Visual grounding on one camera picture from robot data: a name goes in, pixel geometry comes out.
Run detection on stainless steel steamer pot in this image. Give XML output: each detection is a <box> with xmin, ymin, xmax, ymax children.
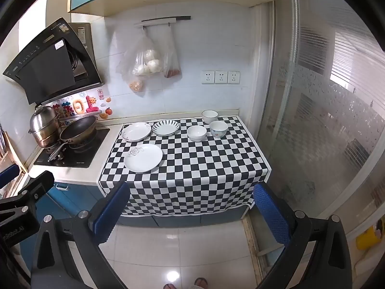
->
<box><xmin>28</xmin><ymin>105</ymin><xmax>62</xmax><ymax>148</ymax></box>

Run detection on white bowl with blue flowers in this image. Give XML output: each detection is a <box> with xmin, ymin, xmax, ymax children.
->
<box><xmin>209</xmin><ymin>121</ymin><xmax>229</xmax><ymax>138</ymax></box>

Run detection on yellow container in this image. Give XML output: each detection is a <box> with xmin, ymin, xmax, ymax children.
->
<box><xmin>356</xmin><ymin>220</ymin><xmax>384</xmax><ymax>250</ymax></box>

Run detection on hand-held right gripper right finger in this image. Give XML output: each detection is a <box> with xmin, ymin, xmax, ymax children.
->
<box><xmin>253</xmin><ymin>183</ymin><xmax>354</xmax><ymax>289</ymax></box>

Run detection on black gas stove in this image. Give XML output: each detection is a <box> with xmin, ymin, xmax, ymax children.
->
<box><xmin>34</xmin><ymin>128</ymin><xmax>110</xmax><ymax>168</ymax></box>

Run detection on wooden rack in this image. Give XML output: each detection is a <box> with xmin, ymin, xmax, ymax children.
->
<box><xmin>0</xmin><ymin>126</ymin><xmax>25</xmax><ymax>196</ymax></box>

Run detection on white bowl with dark rim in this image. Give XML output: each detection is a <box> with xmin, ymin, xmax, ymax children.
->
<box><xmin>201</xmin><ymin>110</ymin><xmax>219</xmax><ymax>125</ymax></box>

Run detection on wall hook rail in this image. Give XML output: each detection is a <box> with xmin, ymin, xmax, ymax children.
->
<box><xmin>134</xmin><ymin>16</ymin><xmax>191</xmax><ymax>28</ymax></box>

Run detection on white plate with small flowers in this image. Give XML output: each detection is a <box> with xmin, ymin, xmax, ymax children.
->
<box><xmin>121</xmin><ymin>122</ymin><xmax>152</xmax><ymax>142</ymax></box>

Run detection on narrow plastic bag red contents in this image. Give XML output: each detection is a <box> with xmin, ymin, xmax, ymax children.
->
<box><xmin>162</xmin><ymin>26</ymin><xmax>182</xmax><ymax>79</ymax></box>

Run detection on black range hood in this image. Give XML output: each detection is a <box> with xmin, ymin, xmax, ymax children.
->
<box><xmin>2</xmin><ymin>17</ymin><xmax>104</xmax><ymax>105</ymax></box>

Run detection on dark frying pan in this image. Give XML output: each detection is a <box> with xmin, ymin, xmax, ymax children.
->
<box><xmin>47</xmin><ymin>115</ymin><xmax>98</xmax><ymax>161</ymax></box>

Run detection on plastic bag of white buns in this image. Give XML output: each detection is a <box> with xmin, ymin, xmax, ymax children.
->
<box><xmin>116</xmin><ymin>32</ymin><xmax>164</xmax><ymax>80</ymax></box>

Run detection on colourful wall stickers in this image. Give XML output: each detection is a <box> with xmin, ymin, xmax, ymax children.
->
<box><xmin>52</xmin><ymin>89</ymin><xmax>114</xmax><ymax>120</ymax></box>

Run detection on black and white checkered tablecloth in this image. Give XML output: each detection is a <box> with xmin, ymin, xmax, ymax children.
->
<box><xmin>97</xmin><ymin>116</ymin><xmax>271</xmax><ymax>217</ymax></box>

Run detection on frosted glass sliding door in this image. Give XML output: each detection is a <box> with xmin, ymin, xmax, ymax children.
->
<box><xmin>256</xmin><ymin>0</ymin><xmax>385</xmax><ymax>247</ymax></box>

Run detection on blue lower cabinet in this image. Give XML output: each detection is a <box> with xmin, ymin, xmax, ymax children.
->
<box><xmin>48</xmin><ymin>181</ymin><xmax>244</xmax><ymax>228</ymax></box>

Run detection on white plate with black stripes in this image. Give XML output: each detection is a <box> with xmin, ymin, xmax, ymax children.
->
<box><xmin>152</xmin><ymin>120</ymin><xmax>181</xmax><ymax>137</ymax></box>

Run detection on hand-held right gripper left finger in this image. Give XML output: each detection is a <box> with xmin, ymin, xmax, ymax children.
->
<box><xmin>30</xmin><ymin>181</ymin><xmax>130</xmax><ymax>289</ymax></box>

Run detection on plain white bowl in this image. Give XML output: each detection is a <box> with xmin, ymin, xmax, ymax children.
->
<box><xmin>187</xmin><ymin>125</ymin><xmax>207</xmax><ymax>142</ymax></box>

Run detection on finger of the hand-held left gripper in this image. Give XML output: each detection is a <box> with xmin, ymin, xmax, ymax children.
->
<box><xmin>0</xmin><ymin>170</ymin><xmax>55</xmax><ymax>217</ymax></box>
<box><xmin>0</xmin><ymin>165</ymin><xmax>20</xmax><ymax>189</ymax></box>

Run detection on large white plate grey flower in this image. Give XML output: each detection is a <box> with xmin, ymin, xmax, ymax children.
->
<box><xmin>124</xmin><ymin>144</ymin><xmax>163</xmax><ymax>173</ymax></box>

